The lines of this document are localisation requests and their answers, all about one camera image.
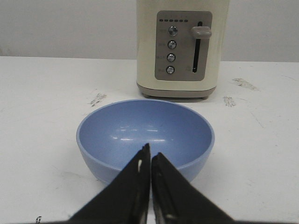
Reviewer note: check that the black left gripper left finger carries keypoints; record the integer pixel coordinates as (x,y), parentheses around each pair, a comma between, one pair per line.
(125,200)

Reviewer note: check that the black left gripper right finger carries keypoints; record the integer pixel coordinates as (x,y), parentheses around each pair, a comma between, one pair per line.
(176,201)

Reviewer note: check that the blue plastic bowl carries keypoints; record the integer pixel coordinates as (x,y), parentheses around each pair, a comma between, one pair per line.
(109,137)

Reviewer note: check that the cream two-slot toaster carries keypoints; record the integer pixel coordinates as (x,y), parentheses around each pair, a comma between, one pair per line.
(179,45)

